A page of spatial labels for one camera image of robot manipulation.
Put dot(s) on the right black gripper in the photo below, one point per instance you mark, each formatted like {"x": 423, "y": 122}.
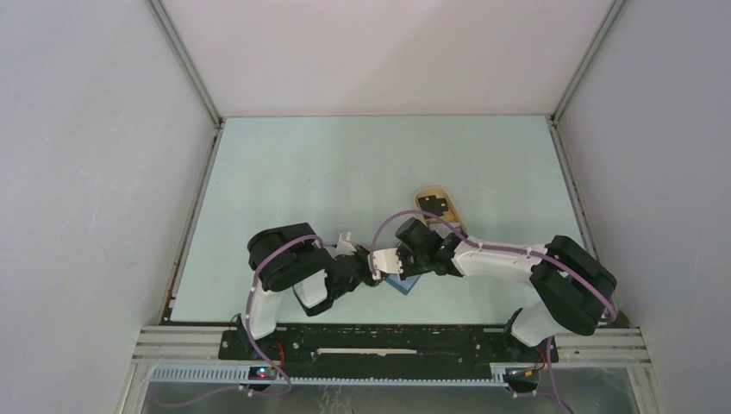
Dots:
{"x": 402, "y": 250}

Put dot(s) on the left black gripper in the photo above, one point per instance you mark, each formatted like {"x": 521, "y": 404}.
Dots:
{"x": 361, "y": 254}

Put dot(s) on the blue leather card holder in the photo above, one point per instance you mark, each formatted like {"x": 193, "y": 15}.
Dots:
{"x": 404, "y": 286}

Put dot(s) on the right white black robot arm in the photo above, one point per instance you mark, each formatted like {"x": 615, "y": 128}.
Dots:
{"x": 573, "y": 289}

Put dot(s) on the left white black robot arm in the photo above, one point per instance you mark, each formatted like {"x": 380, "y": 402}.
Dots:
{"x": 294, "y": 258}

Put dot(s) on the black card in tray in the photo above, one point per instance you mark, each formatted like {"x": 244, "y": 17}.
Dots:
{"x": 434, "y": 205}

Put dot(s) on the oval wooden tray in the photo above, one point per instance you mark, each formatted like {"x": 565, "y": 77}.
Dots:
{"x": 454, "y": 218}

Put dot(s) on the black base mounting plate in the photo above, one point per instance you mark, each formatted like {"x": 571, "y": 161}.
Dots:
{"x": 412, "y": 349}

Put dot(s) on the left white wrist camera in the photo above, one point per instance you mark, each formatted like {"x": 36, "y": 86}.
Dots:
{"x": 343, "y": 246}

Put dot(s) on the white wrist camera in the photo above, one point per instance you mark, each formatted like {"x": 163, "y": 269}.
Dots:
{"x": 343, "y": 246}
{"x": 384, "y": 263}

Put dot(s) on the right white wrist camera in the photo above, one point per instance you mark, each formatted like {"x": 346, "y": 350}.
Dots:
{"x": 384, "y": 263}

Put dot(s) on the white cable duct strip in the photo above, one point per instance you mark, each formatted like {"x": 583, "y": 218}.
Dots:
{"x": 248, "y": 375}

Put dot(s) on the aluminium frame rail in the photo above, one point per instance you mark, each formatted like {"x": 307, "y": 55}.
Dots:
{"x": 624, "y": 348}

